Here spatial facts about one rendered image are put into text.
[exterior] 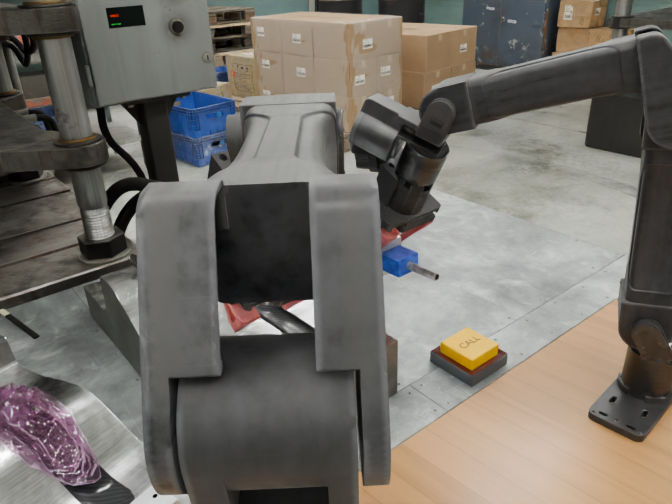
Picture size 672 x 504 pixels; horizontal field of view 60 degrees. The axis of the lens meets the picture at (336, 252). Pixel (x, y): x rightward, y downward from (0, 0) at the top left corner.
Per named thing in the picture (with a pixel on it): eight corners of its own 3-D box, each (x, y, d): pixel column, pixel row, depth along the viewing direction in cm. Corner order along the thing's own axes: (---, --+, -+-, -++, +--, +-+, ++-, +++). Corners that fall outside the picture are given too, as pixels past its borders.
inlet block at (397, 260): (448, 287, 86) (448, 254, 84) (424, 300, 83) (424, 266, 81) (386, 260, 96) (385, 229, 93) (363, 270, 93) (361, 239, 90)
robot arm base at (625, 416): (594, 368, 73) (654, 393, 68) (657, 305, 85) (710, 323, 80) (585, 417, 76) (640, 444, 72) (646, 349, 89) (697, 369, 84)
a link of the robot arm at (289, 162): (233, 88, 46) (95, 242, 18) (349, 82, 46) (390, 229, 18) (249, 233, 51) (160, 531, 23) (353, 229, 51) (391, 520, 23)
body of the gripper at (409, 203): (359, 205, 84) (374, 166, 78) (409, 186, 89) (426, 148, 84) (387, 236, 81) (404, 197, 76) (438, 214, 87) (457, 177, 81)
